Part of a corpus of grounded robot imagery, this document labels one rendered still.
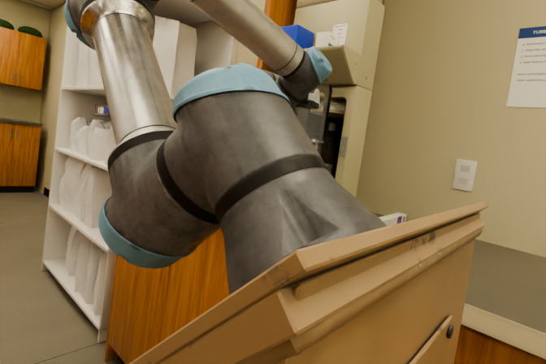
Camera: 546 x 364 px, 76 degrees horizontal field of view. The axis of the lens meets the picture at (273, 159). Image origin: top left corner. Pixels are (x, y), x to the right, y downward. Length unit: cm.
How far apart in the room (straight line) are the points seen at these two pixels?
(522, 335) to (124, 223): 65
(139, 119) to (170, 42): 174
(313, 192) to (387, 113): 136
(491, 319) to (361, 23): 92
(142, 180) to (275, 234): 18
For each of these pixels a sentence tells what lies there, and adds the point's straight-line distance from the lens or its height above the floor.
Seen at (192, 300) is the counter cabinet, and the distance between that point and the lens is 138.
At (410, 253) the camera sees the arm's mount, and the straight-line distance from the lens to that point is 18.
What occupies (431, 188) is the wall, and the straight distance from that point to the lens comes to 153.
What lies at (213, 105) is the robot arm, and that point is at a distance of 33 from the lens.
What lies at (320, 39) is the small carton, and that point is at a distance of 124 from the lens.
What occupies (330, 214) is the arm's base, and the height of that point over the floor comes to 114.
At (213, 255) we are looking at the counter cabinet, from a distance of 125.
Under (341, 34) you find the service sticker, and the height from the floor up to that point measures 159.
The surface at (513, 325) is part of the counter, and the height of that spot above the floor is 93.
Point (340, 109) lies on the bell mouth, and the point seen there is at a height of 133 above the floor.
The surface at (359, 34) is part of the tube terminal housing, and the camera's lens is 126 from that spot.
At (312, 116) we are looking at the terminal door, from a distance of 117.
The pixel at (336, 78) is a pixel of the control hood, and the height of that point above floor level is 142.
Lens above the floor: 119
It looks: 3 degrees down
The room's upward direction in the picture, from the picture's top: 8 degrees clockwise
